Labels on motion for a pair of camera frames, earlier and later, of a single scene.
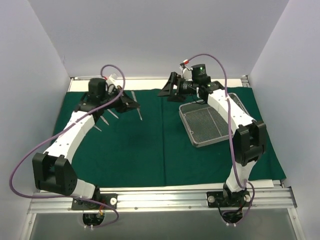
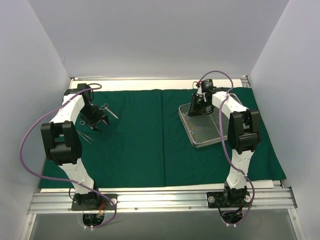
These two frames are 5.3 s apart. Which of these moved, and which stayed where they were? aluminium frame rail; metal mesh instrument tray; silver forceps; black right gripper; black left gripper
Moved: black right gripper; black left gripper; silver forceps
Stayed: aluminium frame rail; metal mesh instrument tray
